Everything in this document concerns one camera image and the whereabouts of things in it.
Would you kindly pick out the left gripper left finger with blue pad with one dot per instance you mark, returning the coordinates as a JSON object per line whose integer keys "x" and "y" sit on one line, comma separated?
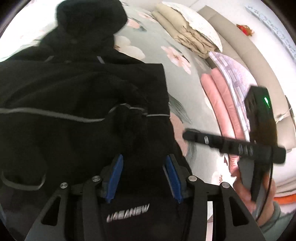
{"x": 73, "y": 212}

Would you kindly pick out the black hooded jacket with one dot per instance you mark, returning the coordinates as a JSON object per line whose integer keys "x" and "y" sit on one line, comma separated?
{"x": 70, "y": 105}

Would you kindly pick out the person right hand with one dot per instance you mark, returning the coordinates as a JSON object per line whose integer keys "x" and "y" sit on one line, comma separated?
{"x": 245, "y": 196}

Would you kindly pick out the folded pink purple quilt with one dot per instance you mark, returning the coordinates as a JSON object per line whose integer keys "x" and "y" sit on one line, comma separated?
{"x": 226, "y": 86}

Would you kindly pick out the beige upholstered headboard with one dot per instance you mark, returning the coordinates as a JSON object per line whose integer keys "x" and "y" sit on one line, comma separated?
{"x": 239, "y": 47}

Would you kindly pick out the red plush toy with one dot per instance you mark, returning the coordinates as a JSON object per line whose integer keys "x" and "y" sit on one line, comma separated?
{"x": 245, "y": 29}

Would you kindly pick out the white floral pillow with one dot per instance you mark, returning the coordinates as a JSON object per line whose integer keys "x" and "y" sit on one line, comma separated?
{"x": 197, "y": 22}

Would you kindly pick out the folded beige quilt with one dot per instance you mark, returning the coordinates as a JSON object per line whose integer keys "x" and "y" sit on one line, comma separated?
{"x": 178, "y": 28}

